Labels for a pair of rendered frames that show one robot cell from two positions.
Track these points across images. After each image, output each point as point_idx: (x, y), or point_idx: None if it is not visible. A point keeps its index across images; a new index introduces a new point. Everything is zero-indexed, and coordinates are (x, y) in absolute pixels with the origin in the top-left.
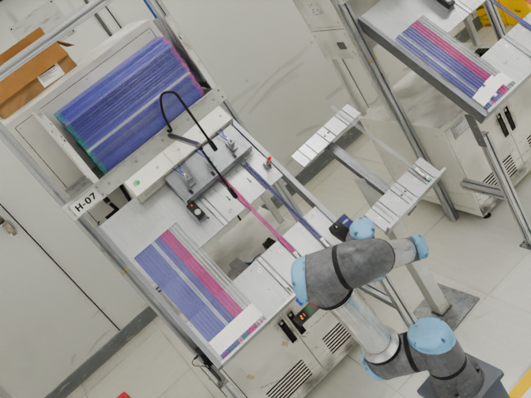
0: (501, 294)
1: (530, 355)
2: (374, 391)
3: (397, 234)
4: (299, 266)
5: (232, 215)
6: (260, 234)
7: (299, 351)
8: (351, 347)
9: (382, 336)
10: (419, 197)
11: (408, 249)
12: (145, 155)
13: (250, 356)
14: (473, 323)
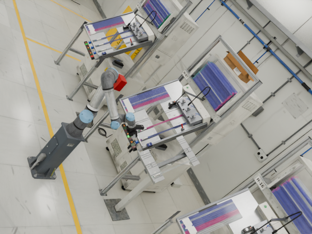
0: (109, 226)
1: (78, 208)
2: (99, 171)
3: (145, 179)
4: (113, 68)
5: (167, 114)
6: (174, 153)
7: (124, 150)
8: None
9: (92, 101)
10: (145, 165)
11: (111, 110)
12: (197, 92)
13: None
14: (103, 210)
